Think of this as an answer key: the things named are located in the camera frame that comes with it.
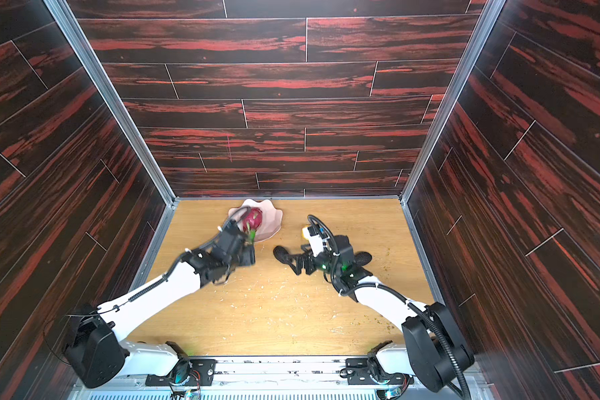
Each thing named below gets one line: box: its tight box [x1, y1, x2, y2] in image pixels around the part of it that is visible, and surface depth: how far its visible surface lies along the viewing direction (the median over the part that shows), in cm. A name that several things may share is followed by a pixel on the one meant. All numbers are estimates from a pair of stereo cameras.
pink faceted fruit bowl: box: [228, 199, 284, 242], surface depth 110 cm
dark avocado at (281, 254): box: [273, 245, 291, 264], surface depth 100 cm
